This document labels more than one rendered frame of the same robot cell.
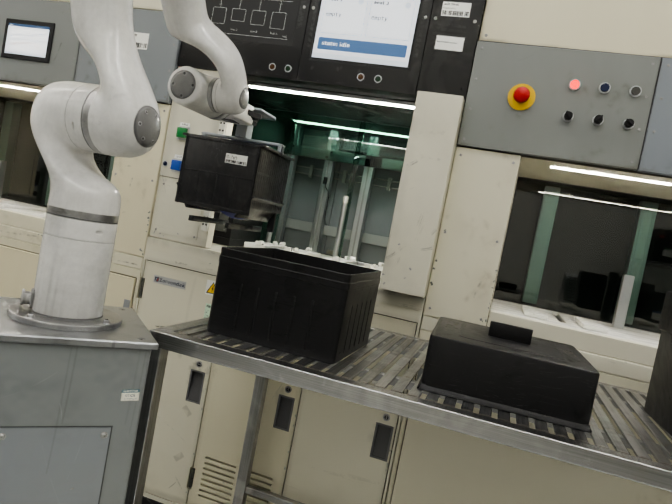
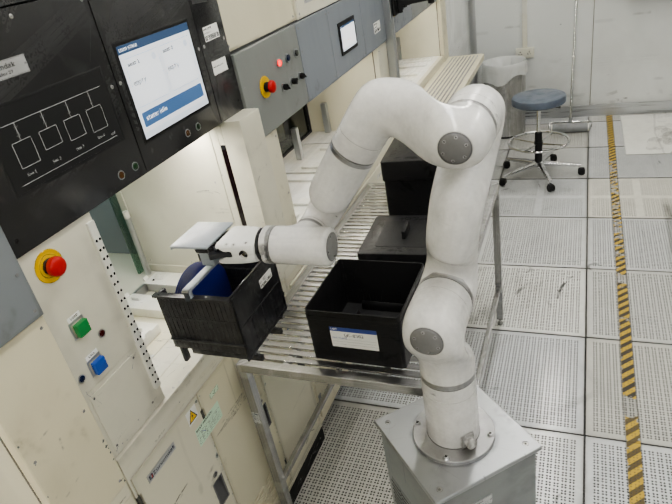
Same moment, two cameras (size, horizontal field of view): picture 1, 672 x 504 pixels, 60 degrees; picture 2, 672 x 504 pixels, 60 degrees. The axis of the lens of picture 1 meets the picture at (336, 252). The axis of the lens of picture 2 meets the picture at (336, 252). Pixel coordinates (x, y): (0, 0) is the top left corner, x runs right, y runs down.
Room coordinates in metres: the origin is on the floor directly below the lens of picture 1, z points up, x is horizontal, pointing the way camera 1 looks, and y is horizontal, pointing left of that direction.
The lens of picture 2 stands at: (1.06, 1.45, 1.83)
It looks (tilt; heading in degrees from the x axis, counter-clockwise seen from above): 29 degrees down; 280
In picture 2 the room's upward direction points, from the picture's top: 11 degrees counter-clockwise
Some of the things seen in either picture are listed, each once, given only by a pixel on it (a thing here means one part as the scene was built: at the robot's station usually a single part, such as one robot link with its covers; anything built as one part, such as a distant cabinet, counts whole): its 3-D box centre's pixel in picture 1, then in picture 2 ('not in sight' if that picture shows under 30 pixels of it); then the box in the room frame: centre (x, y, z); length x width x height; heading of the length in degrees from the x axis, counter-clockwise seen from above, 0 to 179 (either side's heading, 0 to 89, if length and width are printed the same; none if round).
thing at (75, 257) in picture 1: (74, 268); (450, 403); (1.04, 0.46, 0.85); 0.19 x 0.19 x 0.18
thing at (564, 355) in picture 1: (505, 357); (407, 242); (1.12, -0.36, 0.83); 0.29 x 0.29 x 0.13; 77
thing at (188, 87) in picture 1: (200, 92); (305, 244); (1.31, 0.37, 1.25); 0.13 x 0.09 x 0.08; 164
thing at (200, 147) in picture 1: (237, 168); (221, 291); (1.55, 0.30, 1.11); 0.24 x 0.20 x 0.32; 74
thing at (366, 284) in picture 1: (299, 298); (369, 310); (1.24, 0.06, 0.85); 0.28 x 0.28 x 0.17; 73
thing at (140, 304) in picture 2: (358, 266); (163, 292); (1.91, -0.08, 0.89); 0.22 x 0.21 x 0.04; 164
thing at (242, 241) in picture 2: (227, 108); (246, 243); (1.45, 0.33, 1.25); 0.11 x 0.10 x 0.07; 164
